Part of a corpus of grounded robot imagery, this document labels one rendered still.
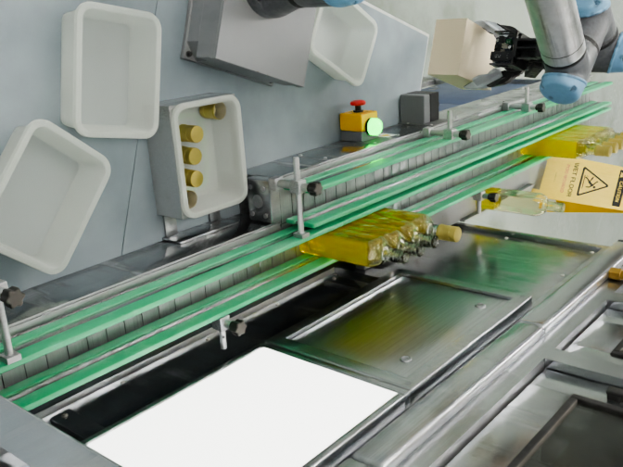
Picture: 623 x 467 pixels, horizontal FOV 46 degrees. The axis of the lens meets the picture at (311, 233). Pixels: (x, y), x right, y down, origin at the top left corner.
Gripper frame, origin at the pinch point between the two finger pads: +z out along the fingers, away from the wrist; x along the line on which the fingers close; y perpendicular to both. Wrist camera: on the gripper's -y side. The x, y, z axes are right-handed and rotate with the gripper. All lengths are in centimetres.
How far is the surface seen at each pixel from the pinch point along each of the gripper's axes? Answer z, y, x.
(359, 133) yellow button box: 28.7, -1.8, 19.1
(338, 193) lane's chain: 22.2, 11.1, 34.6
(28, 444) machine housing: -38, 119, 56
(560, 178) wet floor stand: 98, -307, 4
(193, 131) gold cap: 28, 52, 27
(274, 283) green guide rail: 15, 37, 54
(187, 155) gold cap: 29, 52, 32
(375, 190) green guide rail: 19.0, 1.5, 32.6
